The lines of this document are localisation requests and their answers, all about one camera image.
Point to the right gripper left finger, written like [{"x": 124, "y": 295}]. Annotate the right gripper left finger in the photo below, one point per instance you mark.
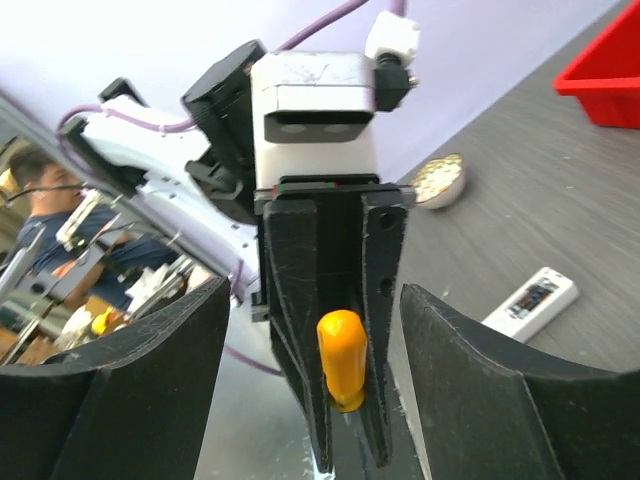
[{"x": 131, "y": 405}]

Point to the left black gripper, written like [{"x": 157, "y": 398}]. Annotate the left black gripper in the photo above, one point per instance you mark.
[{"x": 325, "y": 243}]

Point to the red plastic tray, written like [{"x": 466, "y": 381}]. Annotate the red plastic tray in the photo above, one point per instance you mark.
[{"x": 604, "y": 77}]

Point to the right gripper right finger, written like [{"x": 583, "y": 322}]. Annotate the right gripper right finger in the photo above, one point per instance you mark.
[{"x": 491, "y": 407}]

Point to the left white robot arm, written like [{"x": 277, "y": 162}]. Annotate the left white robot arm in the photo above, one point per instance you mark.
[{"x": 197, "y": 178}]

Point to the orange handled screwdriver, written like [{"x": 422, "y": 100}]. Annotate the orange handled screwdriver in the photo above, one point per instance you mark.
[{"x": 342, "y": 343}]

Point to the white slim remote control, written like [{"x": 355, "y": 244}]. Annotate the white slim remote control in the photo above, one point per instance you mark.
[{"x": 531, "y": 307}]

